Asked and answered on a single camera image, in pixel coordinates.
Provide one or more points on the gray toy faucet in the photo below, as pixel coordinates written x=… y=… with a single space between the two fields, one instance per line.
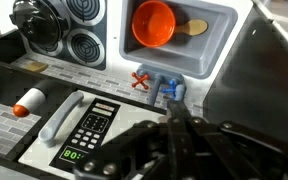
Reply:
x=155 y=88

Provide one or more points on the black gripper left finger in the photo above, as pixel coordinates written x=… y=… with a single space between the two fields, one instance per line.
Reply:
x=144 y=153

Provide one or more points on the white microwave door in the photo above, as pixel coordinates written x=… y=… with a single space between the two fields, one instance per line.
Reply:
x=130 y=113

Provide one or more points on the wooden spoon with hole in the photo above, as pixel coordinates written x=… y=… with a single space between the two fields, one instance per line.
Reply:
x=194 y=27

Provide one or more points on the small gray pot black lid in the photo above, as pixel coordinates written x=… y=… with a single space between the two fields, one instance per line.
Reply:
x=40 y=20

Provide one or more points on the toy kitchen playset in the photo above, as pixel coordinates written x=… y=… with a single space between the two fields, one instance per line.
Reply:
x=257 y=83

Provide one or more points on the white shaker orange cap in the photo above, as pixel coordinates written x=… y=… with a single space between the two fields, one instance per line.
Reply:
x=29 y=101

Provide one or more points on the orange plastic bowl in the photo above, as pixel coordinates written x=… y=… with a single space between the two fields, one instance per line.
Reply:
x=152 y=23

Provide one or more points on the gray sink basin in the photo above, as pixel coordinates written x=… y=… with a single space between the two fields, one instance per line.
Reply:
x=200 y=50

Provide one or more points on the gray cooktop with burners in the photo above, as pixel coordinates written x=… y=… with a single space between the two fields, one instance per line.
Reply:
x=84 y=46

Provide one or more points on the slotted wooden spatula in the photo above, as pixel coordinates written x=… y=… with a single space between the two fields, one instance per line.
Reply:
x=36 y=66

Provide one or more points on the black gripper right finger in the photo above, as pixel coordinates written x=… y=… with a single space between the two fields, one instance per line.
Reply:
x=240 y=153

